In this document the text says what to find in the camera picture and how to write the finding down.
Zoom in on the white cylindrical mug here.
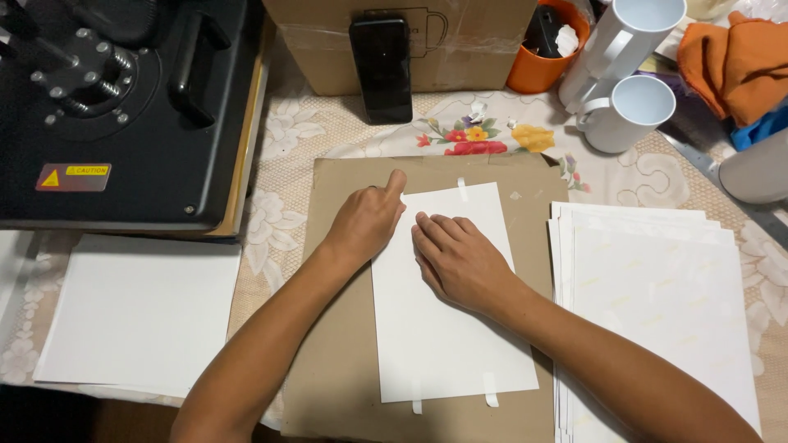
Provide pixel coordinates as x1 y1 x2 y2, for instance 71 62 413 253
718 127 788 205

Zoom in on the blue cloth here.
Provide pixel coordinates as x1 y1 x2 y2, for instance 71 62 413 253
730 106 788 152

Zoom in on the brown cardboard sheet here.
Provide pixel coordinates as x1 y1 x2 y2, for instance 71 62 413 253
282 154 570 443

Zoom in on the brown cardboard box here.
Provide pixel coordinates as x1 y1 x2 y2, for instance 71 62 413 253
263 0 538 97

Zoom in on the person's left hand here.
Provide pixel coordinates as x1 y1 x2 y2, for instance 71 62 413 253
320 169 408 267

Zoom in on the black heat press machine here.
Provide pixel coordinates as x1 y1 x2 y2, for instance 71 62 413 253
0 0 272 238

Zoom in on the white foam board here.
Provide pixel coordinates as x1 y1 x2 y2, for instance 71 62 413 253
32 234 243 399

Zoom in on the orange cup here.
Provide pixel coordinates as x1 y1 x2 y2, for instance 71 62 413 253
506 0 591 96

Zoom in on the short white mug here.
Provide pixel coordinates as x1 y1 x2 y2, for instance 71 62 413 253
575 74 677 155

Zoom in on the tall white mug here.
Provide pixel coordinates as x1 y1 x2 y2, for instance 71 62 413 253
558 0 687 115

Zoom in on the black smartphone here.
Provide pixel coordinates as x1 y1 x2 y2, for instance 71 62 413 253
348 15 414 126

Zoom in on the white paper sheet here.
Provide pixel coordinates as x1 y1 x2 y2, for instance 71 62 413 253
371 181 540 404

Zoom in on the person's right hand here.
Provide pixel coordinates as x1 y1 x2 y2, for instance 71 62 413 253
410 212 529 316

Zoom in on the floral lace tablecloth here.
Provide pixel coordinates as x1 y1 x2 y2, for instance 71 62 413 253
0 80 788 443

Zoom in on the stack of white paper sheets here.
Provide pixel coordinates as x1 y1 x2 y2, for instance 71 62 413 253
548 201 762 443

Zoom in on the metal ruler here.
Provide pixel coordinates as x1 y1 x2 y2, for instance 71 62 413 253
657 128 788 250

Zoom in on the orange cloth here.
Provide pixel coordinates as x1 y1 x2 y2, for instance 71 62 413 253
677 10 788 128

